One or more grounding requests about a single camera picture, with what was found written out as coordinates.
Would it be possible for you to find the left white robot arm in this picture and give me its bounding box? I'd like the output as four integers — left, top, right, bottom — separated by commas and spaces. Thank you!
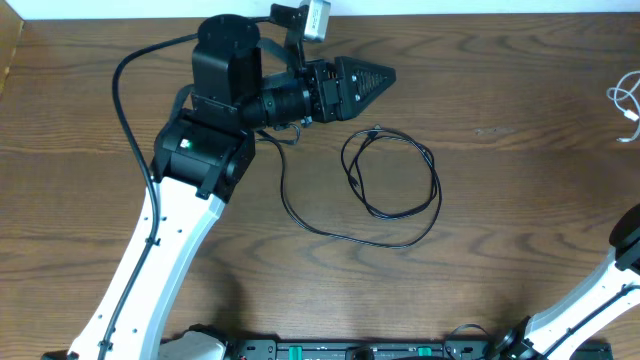
62, 5, 396, 360

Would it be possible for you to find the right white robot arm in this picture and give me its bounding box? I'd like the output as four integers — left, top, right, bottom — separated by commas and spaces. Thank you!
487, 206, 639, 360

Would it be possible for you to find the white USB cable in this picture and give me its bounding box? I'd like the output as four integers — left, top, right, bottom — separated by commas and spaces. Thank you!
606, 69, 640, 144

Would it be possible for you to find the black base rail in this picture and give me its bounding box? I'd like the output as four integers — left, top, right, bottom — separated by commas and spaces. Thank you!
159, 337, 614, 360

